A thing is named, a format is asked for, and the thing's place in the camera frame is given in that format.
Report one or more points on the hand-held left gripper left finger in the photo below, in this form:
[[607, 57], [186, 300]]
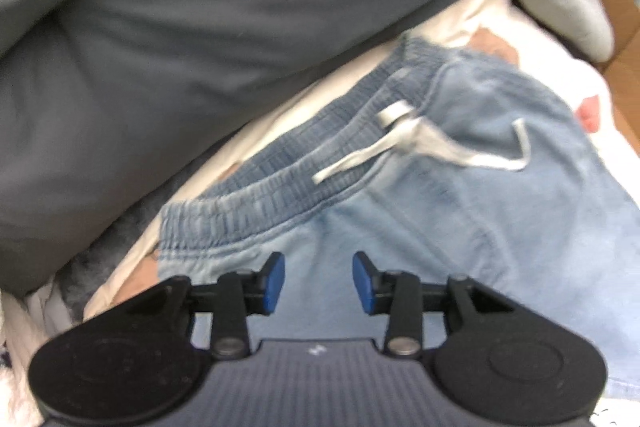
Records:
[[276, 284]]

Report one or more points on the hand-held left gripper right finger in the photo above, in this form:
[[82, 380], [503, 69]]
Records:
[[361, 284]]

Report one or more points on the grey fuzzy cloth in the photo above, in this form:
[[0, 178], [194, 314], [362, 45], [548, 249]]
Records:
[[100, 252]]

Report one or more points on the white fluffy diamond-pattern blanket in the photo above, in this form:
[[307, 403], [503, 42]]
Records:
[[20, 347]]

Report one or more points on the cream bear print blanket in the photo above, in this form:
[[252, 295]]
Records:
[[505, 14]]

